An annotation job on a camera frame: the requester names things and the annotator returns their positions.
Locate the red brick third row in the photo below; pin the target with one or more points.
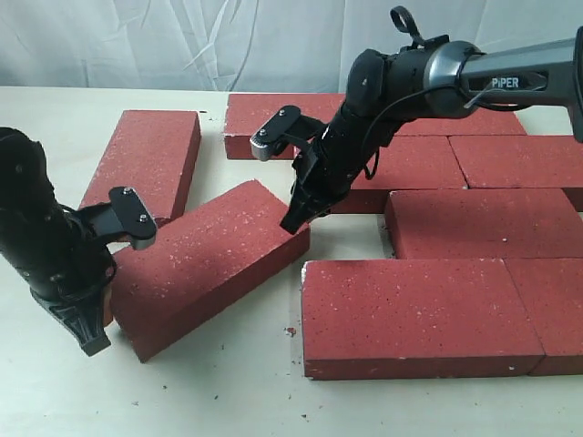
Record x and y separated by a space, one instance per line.
505 223

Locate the red brick front left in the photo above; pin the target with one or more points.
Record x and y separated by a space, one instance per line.
414 319

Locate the red brick back right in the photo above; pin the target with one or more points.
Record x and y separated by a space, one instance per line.
481 123

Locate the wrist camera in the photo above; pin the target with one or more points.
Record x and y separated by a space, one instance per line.
124 217
288 126

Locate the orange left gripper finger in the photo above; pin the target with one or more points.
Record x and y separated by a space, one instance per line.
81 313

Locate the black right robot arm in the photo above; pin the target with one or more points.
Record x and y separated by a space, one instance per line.
450 81

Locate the red brick front right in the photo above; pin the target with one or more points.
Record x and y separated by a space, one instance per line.
551 291

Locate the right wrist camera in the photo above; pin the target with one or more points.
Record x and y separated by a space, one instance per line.
288 126

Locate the red brick top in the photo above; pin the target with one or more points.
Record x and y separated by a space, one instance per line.
200 264

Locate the red loose brick bottom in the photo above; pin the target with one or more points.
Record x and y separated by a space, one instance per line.
154 152

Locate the white backdrop sheet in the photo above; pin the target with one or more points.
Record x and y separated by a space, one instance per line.
260 46

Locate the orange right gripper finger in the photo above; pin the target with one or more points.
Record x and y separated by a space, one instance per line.
303 208

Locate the red brick second row right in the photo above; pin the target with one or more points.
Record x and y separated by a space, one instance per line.
519 161

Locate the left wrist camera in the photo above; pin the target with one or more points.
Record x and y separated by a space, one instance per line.
124 217

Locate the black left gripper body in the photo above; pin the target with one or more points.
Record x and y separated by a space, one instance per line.
60 259

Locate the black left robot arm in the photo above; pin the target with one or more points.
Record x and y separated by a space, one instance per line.
24 184

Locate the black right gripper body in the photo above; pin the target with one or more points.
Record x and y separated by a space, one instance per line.
330 164

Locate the red placed brick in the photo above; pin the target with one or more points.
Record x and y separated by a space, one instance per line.
409 163

